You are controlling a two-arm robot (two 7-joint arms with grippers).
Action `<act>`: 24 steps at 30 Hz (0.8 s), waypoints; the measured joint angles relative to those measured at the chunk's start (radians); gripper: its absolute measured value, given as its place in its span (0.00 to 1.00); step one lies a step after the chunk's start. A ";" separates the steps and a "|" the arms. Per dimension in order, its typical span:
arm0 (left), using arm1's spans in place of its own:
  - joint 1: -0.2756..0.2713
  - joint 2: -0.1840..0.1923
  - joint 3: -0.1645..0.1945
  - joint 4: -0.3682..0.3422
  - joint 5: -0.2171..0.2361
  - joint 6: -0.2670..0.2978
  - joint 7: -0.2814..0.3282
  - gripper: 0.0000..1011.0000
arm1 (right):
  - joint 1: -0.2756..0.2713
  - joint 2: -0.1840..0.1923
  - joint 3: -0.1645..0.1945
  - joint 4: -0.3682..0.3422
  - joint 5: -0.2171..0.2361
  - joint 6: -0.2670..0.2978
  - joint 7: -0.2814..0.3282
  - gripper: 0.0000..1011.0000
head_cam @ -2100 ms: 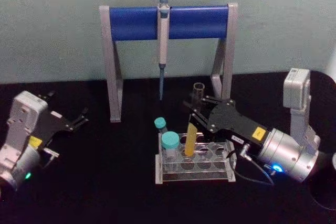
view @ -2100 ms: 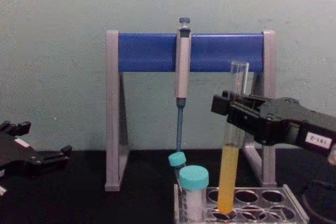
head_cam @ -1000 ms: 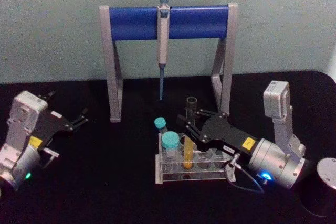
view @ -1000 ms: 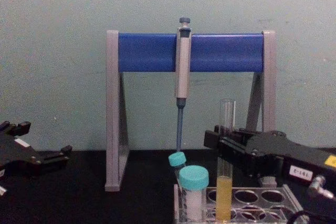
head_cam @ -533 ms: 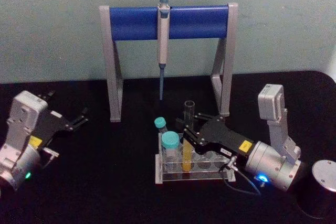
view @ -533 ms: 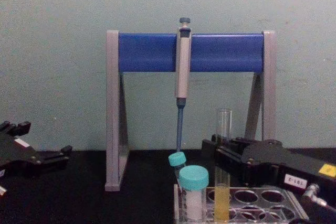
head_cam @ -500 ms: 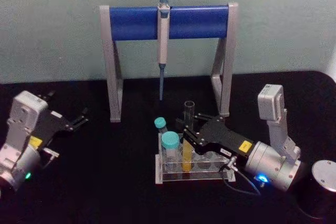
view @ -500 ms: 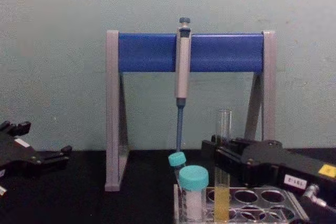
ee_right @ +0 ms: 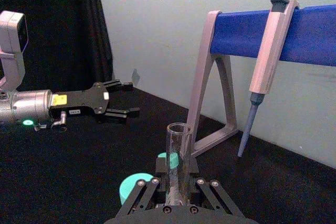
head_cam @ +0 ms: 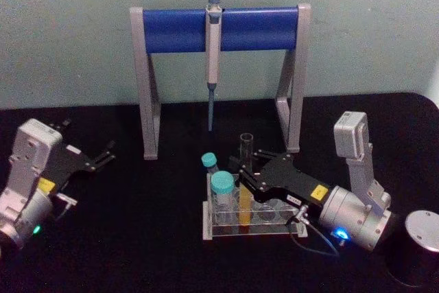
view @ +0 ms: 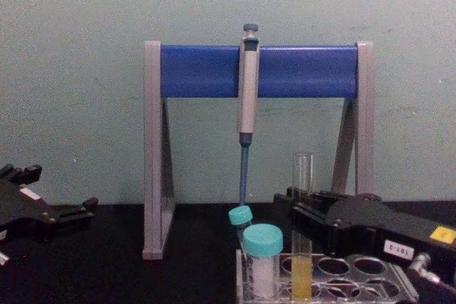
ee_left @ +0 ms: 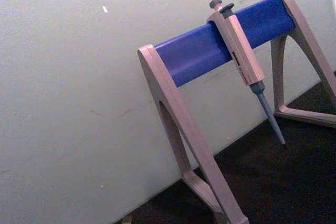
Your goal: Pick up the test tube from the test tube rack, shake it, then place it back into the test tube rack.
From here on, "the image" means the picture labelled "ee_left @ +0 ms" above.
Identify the grey pipette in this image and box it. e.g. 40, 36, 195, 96
206, 0, 287, 146

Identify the plain pale wall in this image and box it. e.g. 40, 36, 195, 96
0, 0, 336, 224

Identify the grey stand with blue bar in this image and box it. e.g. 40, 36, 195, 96
137, 0, 336, 224

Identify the black table cloth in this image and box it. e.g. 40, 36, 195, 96
114, 70, 336, 224

